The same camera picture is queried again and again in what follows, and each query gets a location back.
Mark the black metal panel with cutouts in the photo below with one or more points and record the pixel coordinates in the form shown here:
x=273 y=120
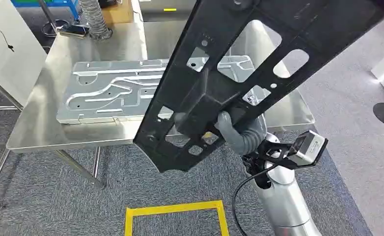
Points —
x=185 y=81

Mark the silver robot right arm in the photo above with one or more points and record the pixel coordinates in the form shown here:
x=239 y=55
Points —
x=283 y=202

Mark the grooved aluminium plate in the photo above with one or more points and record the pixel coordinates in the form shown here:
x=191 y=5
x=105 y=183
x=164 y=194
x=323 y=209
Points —
x=114 y=107

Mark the yellow floor tape square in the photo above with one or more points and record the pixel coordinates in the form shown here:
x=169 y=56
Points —
x=172 y=208

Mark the steel table with yellow tape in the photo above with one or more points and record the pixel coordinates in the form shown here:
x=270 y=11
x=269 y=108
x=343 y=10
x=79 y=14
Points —
x=153 y=9

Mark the brown cardboard box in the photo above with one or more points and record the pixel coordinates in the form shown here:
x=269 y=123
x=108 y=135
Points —
x=120 y=14

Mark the black smartphone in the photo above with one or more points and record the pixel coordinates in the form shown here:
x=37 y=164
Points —
x=76 y=30

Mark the stainless steel bench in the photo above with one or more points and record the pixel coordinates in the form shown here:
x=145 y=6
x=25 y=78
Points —
x=39 y=123

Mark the black pole stand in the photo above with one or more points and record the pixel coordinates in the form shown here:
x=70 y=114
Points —
x=49 y=31

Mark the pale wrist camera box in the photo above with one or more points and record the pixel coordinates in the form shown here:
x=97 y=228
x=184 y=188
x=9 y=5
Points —
x=306 y=146

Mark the blue metal frame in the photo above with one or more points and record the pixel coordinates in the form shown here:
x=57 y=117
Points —
x=71 y=8

